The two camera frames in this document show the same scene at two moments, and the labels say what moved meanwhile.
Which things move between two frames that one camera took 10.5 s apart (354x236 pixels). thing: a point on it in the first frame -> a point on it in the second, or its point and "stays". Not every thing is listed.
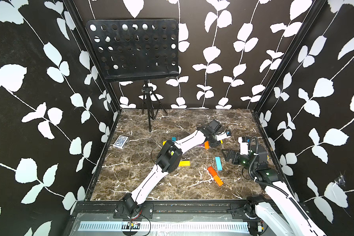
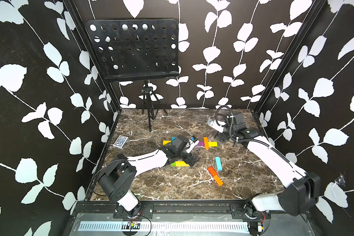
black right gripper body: x=238 y=157 -> x=225 y=135
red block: x=213 y=172 stays
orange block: x=207 y=145 stays
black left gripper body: x=213 y=142 -> x=187 y=157
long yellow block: x=185 y=163 stays
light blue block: x=219 y=163 stays
